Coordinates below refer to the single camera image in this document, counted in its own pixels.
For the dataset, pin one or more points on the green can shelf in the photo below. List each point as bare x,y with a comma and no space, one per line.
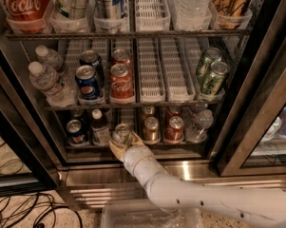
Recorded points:
208,56
214,78

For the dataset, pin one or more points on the rear water bottle middle shelf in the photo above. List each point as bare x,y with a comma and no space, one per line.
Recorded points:
52,58

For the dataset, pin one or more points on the orange can shelf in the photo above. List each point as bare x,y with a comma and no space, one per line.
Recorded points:
151,129
148,111

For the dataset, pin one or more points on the front orange can bottom shelf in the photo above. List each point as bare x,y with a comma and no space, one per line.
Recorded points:
151,129

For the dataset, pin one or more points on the clear plastic bin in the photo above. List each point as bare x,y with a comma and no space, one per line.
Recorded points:
141,213

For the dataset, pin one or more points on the white empty tray left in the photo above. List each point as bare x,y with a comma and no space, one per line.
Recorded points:
150,71

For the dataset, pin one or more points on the front Pepsi can middle shelf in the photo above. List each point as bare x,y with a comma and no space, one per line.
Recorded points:
86,79

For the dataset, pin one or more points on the left open fridge door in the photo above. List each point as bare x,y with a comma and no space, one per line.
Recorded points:
25,166

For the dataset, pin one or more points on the rear Pepsi can middle shelf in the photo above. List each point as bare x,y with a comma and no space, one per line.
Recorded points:
92,58

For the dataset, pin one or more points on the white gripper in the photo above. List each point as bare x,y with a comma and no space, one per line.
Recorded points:
133,156

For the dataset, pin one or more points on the white empty tray right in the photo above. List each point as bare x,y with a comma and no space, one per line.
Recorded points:
178,81

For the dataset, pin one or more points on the rear red can bottom shelf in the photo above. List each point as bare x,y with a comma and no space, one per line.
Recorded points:
172,110

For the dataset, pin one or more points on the green labelled large bottle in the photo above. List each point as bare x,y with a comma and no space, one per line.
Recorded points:
71,9

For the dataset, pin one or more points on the pepsi can shelf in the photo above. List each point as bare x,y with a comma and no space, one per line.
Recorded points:
76,133
86,79
92,58

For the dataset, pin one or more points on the Pepsi can bottom shelf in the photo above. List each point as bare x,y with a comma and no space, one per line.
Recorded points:
76,133

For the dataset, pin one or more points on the coca-cola can shelf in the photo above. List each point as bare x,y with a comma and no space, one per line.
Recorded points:
121,81
121,56

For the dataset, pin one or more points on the green 7up can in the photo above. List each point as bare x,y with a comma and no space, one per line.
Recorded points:
122,134

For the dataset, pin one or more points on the white can behind glass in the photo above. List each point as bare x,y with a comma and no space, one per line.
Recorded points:
275,126

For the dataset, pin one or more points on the amber tea bottle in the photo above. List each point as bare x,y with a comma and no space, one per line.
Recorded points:
230,14

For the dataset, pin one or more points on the front red can bottom shelf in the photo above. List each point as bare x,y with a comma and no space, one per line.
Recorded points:
174,129

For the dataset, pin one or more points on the clear water bottle bottom shelf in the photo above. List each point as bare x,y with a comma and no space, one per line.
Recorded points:
197,132

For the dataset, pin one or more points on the right glass fridge door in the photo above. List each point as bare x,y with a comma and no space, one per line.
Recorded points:
247,154

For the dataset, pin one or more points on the clear large water bottle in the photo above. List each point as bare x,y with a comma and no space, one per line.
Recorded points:
190,9

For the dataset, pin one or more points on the silver blue large bottle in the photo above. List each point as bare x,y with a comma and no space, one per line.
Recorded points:
111,9

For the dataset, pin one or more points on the rear orange can bottom shelf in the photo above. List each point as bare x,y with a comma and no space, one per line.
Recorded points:
148,111

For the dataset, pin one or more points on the front water bottle middle shelf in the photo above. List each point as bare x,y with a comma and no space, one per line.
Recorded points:
58,92

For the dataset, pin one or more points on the small dark juice bottle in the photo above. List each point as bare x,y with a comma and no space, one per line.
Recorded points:
100,128

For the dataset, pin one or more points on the rear Coca-Cola can middle shelf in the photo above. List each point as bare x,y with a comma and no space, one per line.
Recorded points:
121,56

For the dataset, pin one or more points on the red can shelf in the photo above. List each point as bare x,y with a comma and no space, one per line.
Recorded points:
174,129
172,110

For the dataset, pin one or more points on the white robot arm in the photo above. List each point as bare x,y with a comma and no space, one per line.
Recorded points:
257,206

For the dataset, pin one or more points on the front green can middle shelf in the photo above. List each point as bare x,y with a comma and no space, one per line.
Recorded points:
214,78

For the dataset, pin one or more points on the large Coca-Cola bottle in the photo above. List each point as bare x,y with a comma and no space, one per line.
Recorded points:
27,13

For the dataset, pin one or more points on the front Coca-Cola can middle shelf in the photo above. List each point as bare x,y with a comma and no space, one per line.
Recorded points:
121,81

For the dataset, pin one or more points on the white empty tray top shelf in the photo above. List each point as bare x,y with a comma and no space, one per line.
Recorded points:
152,15

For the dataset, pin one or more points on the rear green can middle shelf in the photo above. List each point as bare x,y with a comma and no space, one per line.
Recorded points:
208,56

